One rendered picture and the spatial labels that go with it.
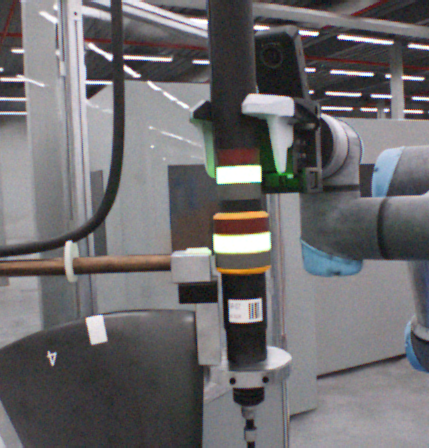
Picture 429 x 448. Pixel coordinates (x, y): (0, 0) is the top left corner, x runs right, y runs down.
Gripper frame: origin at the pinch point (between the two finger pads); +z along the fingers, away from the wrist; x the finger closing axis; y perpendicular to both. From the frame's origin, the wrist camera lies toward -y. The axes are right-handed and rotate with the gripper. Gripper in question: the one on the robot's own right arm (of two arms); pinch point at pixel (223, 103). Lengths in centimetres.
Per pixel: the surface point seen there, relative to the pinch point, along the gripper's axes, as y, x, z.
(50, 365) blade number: 22.8, 21.1, -1.8
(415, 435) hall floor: 165, 19, -298
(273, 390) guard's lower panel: 77, 48, -133
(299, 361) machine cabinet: 124, 93, -299
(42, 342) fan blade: 20.9, 22.7, -2.6
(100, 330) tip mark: 20.3, 18.3, -6.5
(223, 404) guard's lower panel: 71, 53, -104
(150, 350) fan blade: 22.3, 13.1, -7.8
